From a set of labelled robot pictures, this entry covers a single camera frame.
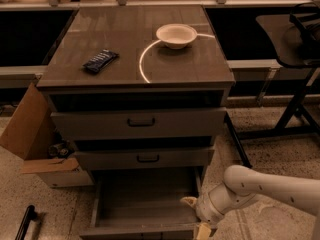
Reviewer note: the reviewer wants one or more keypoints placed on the cans inside cardboard box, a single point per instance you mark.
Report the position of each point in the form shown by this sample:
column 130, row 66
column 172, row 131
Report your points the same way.
column 60, row 150

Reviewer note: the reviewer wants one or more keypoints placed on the white bowl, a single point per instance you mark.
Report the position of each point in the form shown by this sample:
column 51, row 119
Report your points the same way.
column 176, row 36

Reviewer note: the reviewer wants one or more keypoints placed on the grey middle drawer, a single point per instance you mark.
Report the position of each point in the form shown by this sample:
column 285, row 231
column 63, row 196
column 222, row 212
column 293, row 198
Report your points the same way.
column 144, row 158

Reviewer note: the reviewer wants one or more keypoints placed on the grey drawer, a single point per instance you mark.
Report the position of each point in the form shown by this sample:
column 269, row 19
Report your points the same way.
column 144, row 204
column 144, row 158
column 139, row 124

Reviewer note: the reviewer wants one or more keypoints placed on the dark snack bar packet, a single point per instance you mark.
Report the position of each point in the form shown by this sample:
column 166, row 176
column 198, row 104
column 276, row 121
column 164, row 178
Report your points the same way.
column 98, row 62

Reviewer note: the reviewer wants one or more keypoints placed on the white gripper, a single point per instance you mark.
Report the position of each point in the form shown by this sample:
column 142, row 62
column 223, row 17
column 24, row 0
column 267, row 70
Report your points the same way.
column 204, row 209

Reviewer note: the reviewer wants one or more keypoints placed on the black folding stand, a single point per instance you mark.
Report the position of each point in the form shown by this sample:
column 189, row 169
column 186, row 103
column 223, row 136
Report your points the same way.
column 296, row 41

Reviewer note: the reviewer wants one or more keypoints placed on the black bar on floor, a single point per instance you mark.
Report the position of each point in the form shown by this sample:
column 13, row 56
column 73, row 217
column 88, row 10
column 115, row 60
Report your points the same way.
column 29, row 215

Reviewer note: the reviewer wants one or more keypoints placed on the open cardboard box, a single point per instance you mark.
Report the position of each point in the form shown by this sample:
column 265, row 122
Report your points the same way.
column 29, row 135

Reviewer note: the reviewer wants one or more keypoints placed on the grey drawer cabinet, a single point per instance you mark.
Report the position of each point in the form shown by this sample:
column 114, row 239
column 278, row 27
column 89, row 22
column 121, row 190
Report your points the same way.
column 147, row 75

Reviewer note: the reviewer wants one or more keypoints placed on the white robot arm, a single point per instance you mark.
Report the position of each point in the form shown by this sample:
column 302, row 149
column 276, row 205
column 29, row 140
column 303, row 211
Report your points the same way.
column 242, row 186

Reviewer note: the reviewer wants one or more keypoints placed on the grey bottom drawer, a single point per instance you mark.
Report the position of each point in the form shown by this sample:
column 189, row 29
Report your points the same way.
column 144, row 204

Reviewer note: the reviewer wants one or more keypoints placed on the grey top drawer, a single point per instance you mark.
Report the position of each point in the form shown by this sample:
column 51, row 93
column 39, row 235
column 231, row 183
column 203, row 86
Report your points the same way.
column 139, row 124

